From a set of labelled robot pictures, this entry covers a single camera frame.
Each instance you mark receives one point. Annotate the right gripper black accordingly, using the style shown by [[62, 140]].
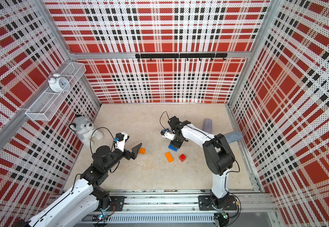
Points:
[[176, 145]]

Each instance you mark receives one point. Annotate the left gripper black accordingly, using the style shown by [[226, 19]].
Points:
[[134, 153]]

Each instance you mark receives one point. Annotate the blue long lego brick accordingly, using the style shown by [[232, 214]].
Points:
[[172, 148]]

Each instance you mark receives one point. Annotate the orange lego brick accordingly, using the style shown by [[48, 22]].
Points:
[[142, 151], [169, 157]]

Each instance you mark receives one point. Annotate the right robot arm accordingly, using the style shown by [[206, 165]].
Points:
[[218, 155]]

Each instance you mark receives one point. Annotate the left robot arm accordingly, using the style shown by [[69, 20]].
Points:
[[86, 194]]

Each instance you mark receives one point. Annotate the red square lego brick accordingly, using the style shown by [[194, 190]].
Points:
[[182, 157]]

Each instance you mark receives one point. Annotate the purple grey oval case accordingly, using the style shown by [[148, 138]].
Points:
[[208, 125]]

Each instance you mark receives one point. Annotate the blue grey oval case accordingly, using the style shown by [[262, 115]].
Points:
[[233, 136]]

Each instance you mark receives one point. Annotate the grey husky plush toy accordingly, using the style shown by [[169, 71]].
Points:
[[85, 130]]

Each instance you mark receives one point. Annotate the white alarm clock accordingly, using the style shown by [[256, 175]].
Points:
[[58, 83]]

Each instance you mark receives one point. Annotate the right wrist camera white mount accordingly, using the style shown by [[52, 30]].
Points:
[[166, 133]]

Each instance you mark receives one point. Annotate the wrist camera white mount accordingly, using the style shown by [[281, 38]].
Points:
[[119, 141], [166, 133]]

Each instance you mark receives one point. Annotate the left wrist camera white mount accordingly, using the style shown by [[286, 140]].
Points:
[[119, 141]]

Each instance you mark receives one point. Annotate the aluminium front rail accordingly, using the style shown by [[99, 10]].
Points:
[[188, 201]]

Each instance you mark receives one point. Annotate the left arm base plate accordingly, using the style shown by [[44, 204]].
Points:
[[112, 203]]

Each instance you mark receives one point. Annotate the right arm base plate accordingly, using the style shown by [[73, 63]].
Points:
[[212, 203]]

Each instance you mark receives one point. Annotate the black hook rail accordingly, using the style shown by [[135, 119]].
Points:
[[181, 56]]

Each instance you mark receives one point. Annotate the white wire mesh shelf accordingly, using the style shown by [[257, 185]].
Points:
[[47, 104]]

